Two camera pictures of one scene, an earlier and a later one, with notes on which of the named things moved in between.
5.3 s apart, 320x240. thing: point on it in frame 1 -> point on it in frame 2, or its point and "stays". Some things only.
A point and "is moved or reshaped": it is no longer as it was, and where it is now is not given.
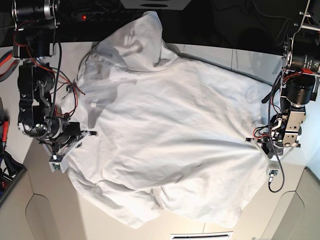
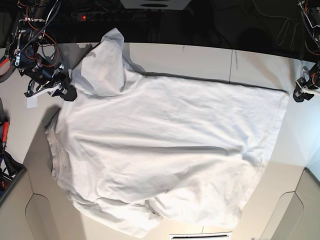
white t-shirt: x=170 y=134 is moved or reshaped
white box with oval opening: x=174 y=5 stays
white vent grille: x=222 y=235 stays
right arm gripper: x=274 y=139 -> x=308 y=85
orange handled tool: x=5 y=132 stays
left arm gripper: x=64 y=136 -> x=47 y=85
